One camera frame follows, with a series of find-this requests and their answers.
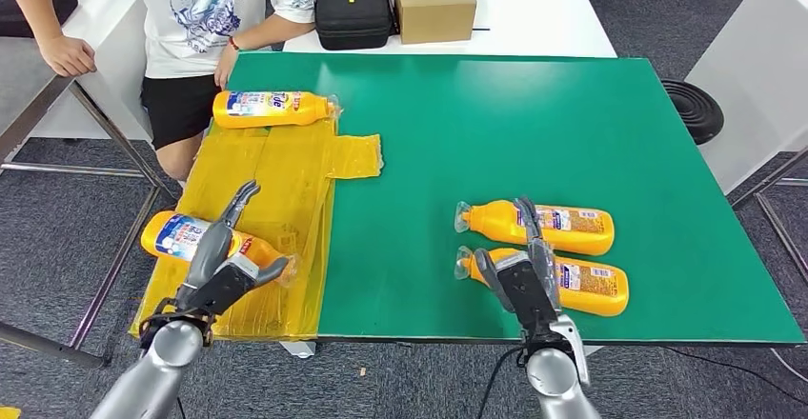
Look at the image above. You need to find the brown cardboard box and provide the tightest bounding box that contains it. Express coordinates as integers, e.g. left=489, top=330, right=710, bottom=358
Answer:
left=394, top=0, right=478, bottom=46

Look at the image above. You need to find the orange detergent bottle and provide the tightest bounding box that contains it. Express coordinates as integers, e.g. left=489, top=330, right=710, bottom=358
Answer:
left=454, top=199, right=616, bottom=257
left=212, top=90, right=342, bottom=130
left=139, top=209, right=301, bottom=288
left=454, top=246, right=631, bottom=318

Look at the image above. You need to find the person's left hand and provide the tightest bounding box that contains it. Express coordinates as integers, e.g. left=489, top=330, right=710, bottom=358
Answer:
left=212, top=44, right=240, bottom=91

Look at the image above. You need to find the black floor cable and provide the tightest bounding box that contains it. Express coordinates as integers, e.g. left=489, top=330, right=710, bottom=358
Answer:
left=661, top=347, right=808, bottom=406

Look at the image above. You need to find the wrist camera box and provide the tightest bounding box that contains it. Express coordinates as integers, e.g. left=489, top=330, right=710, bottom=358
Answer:
left=495, top=250, right=560, bottom=335
left=189, top=254, right=261, bottom=316

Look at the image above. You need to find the person's right hand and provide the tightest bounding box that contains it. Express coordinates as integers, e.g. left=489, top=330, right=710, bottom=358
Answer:
left=38, top=35, right=98, bottom=79

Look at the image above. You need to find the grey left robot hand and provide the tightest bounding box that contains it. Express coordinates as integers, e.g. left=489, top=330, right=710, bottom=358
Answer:
left=176, top=180, right=291, bottom=313

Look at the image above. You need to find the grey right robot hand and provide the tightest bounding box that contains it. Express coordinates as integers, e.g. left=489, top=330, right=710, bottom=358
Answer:
left=473, top=196, right=564, bottom=314

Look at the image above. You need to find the steel table with legs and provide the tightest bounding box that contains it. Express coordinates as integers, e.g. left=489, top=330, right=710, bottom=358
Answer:
left=0, top=37, right=178, bottom=370

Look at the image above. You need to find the black zippered case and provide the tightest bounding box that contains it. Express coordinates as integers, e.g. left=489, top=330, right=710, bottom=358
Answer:
left=0, top=0, right=79, bottom=39
left=314, top=0, right=394, bottom=51

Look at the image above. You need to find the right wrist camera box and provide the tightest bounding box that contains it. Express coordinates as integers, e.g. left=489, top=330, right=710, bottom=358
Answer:
left=495, top=250, right=560, bottom=335

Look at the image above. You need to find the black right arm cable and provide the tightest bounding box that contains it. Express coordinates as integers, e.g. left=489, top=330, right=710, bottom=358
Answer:
left=475, top=345, right=526, bottom=419

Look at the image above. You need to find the steel table frame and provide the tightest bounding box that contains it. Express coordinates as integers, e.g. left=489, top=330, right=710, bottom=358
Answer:
left=729, top=146, right=808, bottom=285

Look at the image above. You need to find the white desk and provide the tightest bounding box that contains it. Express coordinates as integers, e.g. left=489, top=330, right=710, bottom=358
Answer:
left=28, top=0, right=191, bottom=184
left=684, top=0, right=808, bottom=196
left=282, top=0, right=618, bottom=60

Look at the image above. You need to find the yellow plastic-wrapped cardboard sheet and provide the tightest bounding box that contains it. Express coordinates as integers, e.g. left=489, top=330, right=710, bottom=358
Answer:
left=129, top=119, right=384, bottom=342

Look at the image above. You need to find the green table board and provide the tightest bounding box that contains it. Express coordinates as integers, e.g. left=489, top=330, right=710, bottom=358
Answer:
left=217, top=50, right=805, bottom=348

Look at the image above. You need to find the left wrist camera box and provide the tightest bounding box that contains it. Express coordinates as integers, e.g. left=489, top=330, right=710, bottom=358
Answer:
left=189, top=254, right=261, bottom=316

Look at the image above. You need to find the black ribbed round stool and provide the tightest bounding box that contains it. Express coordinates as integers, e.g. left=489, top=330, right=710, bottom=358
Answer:
left=660, top=79, right=726, bottom=148

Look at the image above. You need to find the person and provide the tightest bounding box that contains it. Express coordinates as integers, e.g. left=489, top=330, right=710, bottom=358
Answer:
left=0, top=0, right=317, bottom=181

